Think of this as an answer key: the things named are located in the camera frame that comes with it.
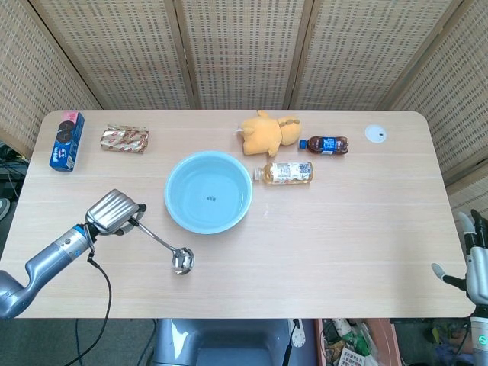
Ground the yellow plush toy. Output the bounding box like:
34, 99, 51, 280
233, 110, 303, 158

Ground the red bin with clutter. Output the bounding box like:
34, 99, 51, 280
314, 318, 401, 366

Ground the blue cookie box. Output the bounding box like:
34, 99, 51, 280
48, 110, 85, 172

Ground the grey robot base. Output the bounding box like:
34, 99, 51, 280
152, 318, 319, 366

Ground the light blue bowl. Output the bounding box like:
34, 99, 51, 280
164, 151, 254, 235

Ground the metal ladle with black grip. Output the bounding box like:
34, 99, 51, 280
131, 218, 195, 275

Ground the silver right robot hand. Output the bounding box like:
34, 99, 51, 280
431, 208, 488, 317

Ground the white power strip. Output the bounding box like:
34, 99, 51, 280
291, 318, 307, 348

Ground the gold packet with red prints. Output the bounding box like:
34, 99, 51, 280
99, 124, 150, 156

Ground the white round cable grommet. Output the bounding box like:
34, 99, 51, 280
364, 124, 388, 144

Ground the black cable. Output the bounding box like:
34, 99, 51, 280
74, 228, 114, 366

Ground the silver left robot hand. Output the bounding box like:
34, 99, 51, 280
84, 188, 148, 236

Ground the woven bamboo folding screen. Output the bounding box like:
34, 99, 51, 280
0, 0, 488, 214

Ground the yellow tea bottle white cap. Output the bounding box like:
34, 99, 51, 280
253, 161, 316, 187

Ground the dark cola bottle blue cap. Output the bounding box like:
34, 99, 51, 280
298, 135, 350, 156

